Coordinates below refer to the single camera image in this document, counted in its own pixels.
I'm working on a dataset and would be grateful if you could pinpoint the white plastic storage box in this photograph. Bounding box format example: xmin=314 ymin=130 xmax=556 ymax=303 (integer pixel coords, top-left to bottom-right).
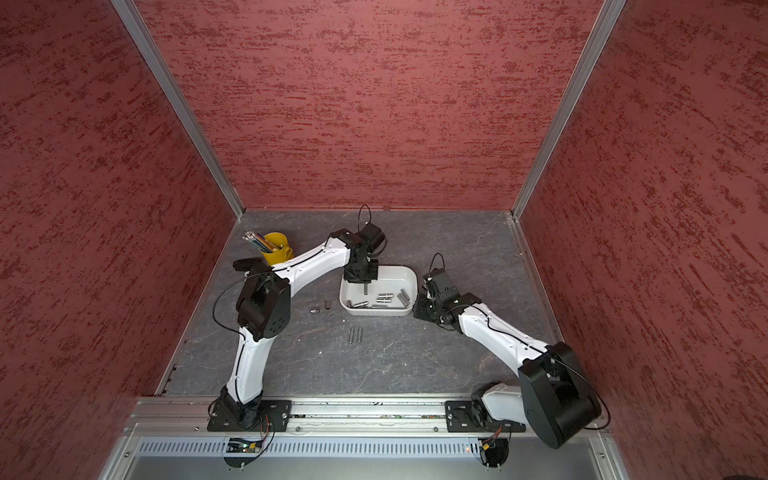
xmin=339 ymin=265 xmax=418 ymax=317

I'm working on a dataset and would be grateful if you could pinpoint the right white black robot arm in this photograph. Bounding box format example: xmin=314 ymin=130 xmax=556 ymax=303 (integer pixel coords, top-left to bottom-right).
xmin=414 ymin=293 xmax=607 ymax=449

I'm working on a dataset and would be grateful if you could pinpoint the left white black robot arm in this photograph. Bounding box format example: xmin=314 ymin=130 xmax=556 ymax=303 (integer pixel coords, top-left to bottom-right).
xmin=218 ymin=223 xmax=386 ymax=419

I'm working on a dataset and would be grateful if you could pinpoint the yellow pencil cup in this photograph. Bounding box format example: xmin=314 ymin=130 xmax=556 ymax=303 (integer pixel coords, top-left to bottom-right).
xmin=263 ymin=232 xmax=294 ymax=265

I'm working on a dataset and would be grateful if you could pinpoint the black stapler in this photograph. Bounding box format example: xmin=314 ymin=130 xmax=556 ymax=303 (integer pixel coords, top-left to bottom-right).
xmin=232 ymin=257 xmax=264 ymax=272

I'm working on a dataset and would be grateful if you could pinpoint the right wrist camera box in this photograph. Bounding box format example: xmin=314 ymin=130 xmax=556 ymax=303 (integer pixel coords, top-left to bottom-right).
xmin=423 ymin=268 xmax=460 ymax=302

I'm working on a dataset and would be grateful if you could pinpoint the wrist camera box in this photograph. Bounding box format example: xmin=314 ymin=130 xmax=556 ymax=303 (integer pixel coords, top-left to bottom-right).
xmin=423 ymin=268 xmax=460 ymax=302
xmin=358 ymin=222 xmax=388 ymax=258

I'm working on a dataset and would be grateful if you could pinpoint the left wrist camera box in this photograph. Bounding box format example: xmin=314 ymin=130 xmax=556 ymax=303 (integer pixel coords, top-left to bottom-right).
xmin=358 ymin=222 xmax=388 ymax=258

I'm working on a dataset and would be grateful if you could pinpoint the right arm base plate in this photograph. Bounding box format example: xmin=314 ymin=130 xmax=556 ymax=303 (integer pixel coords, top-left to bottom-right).
xmin=444 ymin=400 xmax=526 ymax=434

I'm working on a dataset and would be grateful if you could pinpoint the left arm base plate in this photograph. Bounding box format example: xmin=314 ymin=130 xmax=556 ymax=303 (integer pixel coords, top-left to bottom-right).
xmin=206 ymin=399 xmax=293 ymax=433

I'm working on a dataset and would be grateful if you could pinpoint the aluminium front rail frame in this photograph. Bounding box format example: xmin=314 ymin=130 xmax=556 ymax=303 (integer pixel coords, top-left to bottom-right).
xmin=101 ymin=394 xmax=628 ymax=479

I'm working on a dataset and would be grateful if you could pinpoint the right aluminium corner post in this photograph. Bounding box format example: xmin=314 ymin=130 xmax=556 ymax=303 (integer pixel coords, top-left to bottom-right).
xmin=511 ymin=0 xmax=626 ymax=223

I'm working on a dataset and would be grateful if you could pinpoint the aluminium corner post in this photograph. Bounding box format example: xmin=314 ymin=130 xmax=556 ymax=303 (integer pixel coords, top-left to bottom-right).
xmin=111 ymin=0 xmax=246 ymax=220
xmin=511 ymin=0 xmax=626 ymax=223

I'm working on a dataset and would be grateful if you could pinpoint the left aluminium corner post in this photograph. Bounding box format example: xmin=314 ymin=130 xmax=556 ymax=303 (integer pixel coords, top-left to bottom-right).
xmin=111 ymin=0 xmax=246 ymax=220

